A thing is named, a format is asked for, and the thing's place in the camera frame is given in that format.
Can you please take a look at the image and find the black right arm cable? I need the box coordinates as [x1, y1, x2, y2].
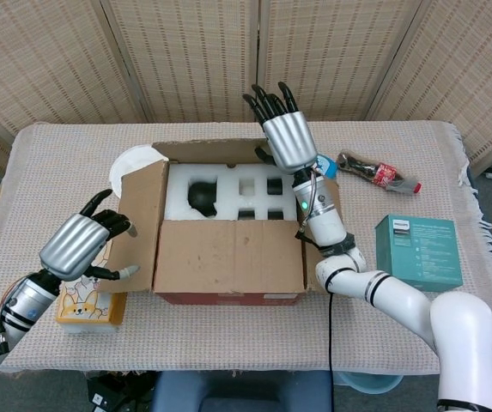
[325, 281, 337, 412]

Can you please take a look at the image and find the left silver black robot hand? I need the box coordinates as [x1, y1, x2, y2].
[39, 188, 141, 284]

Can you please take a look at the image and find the red cardboard box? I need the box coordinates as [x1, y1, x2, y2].
[96, 137, 343, 307]

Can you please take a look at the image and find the orange corgi tissue pack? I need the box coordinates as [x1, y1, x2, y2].
[55, 239, 129, 336]

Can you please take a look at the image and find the crushed cola bottle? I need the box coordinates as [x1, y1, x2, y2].
[335, 148, 423, 197]

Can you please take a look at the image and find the black floor power strip clutter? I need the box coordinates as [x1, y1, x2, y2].
[83, 370, 159, 412]

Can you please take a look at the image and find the teal Philips product box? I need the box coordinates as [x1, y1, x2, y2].
[374, 214, 465, 294]

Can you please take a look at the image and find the blue detergent bottle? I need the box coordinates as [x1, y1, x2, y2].
[315, 153, 338, 180]

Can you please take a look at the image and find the white foam insert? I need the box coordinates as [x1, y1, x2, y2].
[163, 159, 299, 222]

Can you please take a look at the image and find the blue chair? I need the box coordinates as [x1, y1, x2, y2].
[150, 369, 337, 412]

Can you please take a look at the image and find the black round device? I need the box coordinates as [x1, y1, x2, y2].
[186, 180, 221, 218]

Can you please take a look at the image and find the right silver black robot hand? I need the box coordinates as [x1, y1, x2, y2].
[241, 82, 319, 177]

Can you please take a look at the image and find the bamboo folding screen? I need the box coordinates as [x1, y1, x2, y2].
[0, 0, 492, 178]

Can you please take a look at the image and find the light blue plastic basin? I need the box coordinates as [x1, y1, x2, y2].
[335, 371, 406, 396]

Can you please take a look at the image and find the white paper plate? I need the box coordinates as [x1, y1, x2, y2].
[109, 144, 163, 200]

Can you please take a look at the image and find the beige woven tablecloth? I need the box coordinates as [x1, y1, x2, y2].
[0, 120, 492, 375]

